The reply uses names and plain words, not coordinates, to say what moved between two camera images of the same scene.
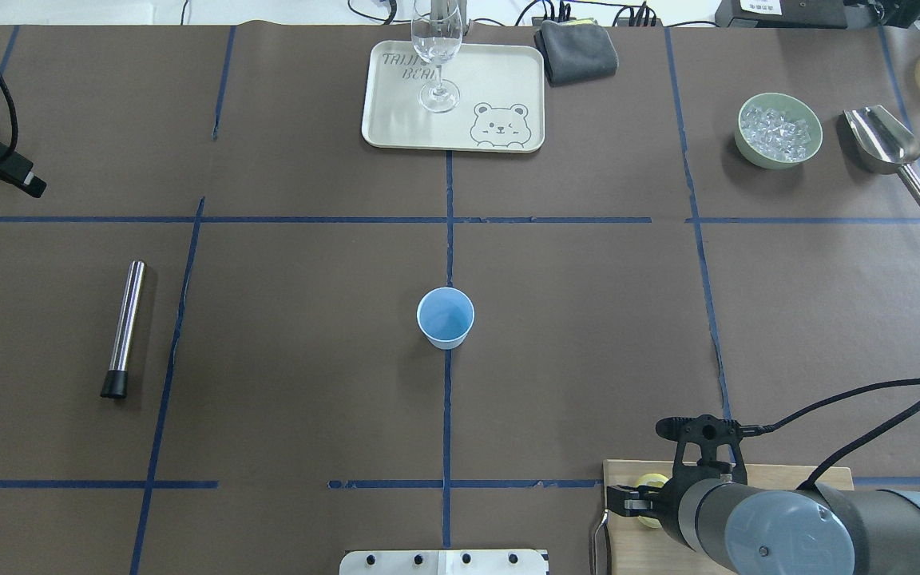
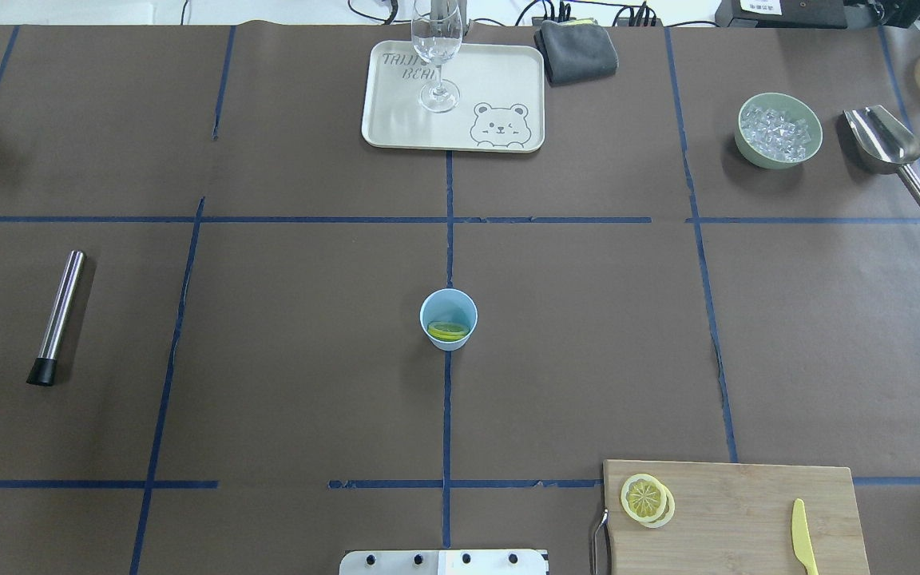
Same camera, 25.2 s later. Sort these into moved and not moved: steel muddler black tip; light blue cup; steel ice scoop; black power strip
Moved: steel muddler black tip
Not moved: light blue cup; black power strip; steel ice scoop
